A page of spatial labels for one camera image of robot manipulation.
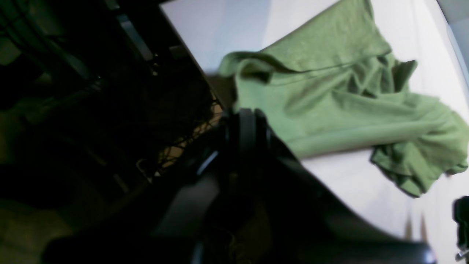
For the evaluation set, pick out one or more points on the green t-shirt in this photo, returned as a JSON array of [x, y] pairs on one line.
[[334, 84]]

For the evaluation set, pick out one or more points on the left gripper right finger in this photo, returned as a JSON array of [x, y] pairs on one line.
[[310, 224]]

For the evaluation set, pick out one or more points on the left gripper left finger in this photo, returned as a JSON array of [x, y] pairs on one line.
[[163, 225]]

